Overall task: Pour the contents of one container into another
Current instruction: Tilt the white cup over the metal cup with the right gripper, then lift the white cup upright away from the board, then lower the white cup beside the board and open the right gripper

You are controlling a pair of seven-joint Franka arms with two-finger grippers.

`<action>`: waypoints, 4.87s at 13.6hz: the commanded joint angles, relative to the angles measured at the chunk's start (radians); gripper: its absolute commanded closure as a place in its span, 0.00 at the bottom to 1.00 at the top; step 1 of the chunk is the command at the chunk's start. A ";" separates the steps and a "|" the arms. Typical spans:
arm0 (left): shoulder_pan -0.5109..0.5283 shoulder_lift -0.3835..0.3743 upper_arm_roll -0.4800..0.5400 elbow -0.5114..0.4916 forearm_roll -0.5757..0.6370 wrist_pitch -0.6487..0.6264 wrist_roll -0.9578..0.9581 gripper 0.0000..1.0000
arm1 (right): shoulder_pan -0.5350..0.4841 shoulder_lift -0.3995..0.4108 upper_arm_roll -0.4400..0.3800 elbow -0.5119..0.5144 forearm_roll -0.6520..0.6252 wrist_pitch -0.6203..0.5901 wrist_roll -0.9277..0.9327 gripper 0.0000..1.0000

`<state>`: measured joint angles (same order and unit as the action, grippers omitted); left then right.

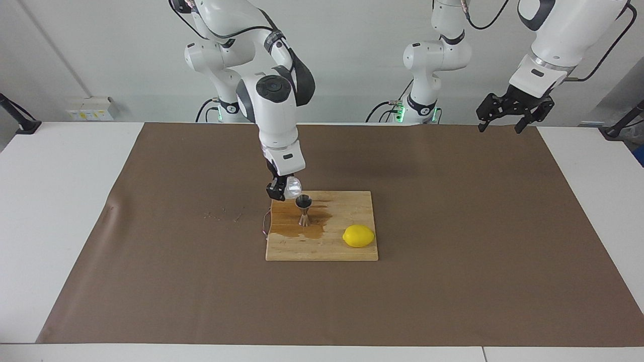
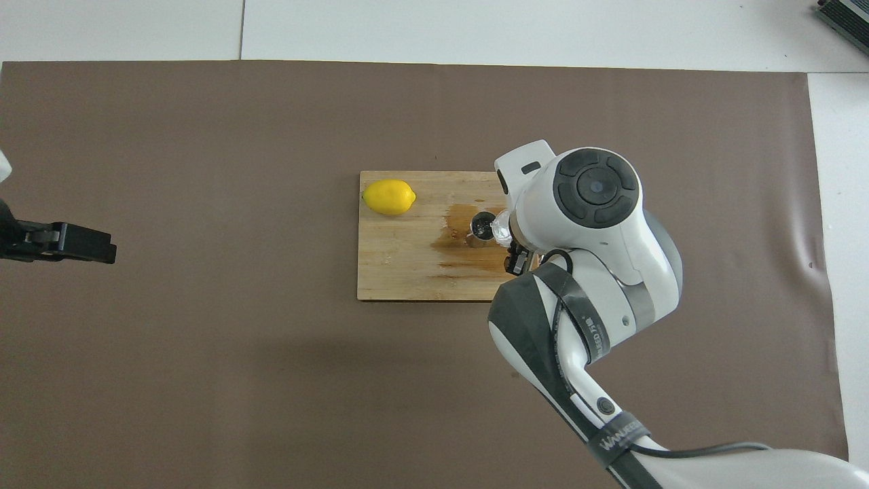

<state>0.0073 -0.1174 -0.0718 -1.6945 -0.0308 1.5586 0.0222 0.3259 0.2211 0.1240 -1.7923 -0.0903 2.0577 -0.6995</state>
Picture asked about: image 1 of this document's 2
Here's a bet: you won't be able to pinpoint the steel double jigger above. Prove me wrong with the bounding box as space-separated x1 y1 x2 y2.
295 194 313 228

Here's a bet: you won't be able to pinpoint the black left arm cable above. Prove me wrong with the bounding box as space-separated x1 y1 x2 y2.
463 0 635 83

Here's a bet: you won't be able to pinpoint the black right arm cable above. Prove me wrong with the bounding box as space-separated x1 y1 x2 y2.
171 0 282 48

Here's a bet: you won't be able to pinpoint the small clear glass cup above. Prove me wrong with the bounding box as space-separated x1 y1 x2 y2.
284 175 302 201

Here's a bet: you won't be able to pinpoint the white power strip yellow labels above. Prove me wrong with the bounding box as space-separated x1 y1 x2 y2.
65 97 120 122

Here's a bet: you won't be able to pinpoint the brown paper table mat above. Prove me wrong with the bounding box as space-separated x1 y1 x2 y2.
36 122 644 347

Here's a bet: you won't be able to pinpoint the yellow lemon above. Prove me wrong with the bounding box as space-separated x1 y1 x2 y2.
342 224 376 248

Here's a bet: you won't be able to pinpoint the wooden cutting board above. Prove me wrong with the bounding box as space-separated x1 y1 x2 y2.
263 190 379 262

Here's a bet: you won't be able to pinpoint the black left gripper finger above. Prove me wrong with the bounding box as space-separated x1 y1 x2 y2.
514 97 555 134
475 92 505 134

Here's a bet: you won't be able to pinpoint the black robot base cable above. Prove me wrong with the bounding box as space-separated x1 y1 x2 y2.
366 80 414 123
195 98 222 123

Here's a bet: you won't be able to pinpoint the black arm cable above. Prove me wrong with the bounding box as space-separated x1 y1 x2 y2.
463 0 635 83
171 0 282 48

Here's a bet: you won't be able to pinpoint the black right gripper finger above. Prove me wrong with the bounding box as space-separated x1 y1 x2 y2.
266 177 287 202

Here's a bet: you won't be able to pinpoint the black camera stand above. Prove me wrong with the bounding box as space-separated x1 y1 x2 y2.
0 93 42 135
599 100 644 140

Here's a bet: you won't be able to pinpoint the scattered brown crumbs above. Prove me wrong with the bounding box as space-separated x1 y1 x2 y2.
204 210 243 223

